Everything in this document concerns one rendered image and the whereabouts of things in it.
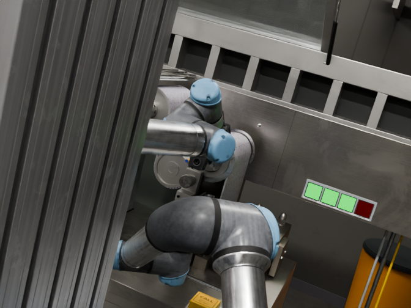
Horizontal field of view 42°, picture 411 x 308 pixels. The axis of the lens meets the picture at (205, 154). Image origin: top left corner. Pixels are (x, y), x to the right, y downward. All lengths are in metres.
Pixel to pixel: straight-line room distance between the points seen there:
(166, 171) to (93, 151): 1.19
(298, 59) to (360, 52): 1.92
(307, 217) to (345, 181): 2.04
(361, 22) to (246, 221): 2.88
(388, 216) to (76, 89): 1.57
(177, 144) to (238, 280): 0.32
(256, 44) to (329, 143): 0.43
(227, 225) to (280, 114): 0.94
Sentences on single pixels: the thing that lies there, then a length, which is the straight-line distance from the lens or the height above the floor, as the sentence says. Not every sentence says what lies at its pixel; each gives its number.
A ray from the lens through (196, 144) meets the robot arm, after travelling 1.17.
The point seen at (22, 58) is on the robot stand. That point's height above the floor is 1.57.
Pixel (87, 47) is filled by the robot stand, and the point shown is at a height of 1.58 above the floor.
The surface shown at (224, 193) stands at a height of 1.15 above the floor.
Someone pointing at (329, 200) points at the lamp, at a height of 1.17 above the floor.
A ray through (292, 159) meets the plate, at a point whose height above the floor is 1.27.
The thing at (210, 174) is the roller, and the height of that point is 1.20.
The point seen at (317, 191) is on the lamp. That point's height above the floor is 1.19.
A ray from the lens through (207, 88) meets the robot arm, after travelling 1.33.
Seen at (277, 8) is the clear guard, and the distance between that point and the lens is 1.86.
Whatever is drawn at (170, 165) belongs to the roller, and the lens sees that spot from 1.72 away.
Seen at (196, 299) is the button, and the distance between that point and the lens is 1.51.
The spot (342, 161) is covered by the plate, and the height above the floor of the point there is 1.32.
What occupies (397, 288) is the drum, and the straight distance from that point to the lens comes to 3.29.
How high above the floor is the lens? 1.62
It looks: 13 degrees down
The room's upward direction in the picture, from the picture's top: 16 degrees clockwise
